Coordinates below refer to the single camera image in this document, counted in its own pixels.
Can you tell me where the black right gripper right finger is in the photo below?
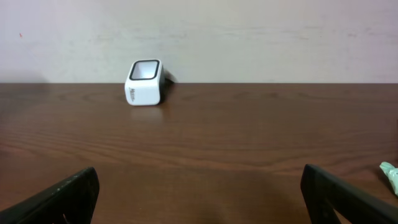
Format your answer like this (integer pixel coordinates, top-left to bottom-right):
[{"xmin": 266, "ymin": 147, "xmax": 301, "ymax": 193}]
[{"xmin": 300, "ymin": 164, "xmax": 397, "ymax": 223}]

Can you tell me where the white barcode scanner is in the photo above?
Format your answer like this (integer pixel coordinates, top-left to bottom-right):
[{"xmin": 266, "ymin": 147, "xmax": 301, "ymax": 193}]
[{"xmin": 124, "ymin": 59, "xmax": 165, "ymax": 106}]

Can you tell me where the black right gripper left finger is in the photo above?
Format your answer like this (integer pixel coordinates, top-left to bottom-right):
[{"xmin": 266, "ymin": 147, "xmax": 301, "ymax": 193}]
[{"xmin": 1, "ymin": 167, "xmax": 100, "ymax": 224}]

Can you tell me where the teal white wipes packet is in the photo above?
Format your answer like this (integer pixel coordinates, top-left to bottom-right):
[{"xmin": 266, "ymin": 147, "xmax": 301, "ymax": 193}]
[{"xmin": 379, "ymin": 162, "xmax": 398, "ymax": 196}]

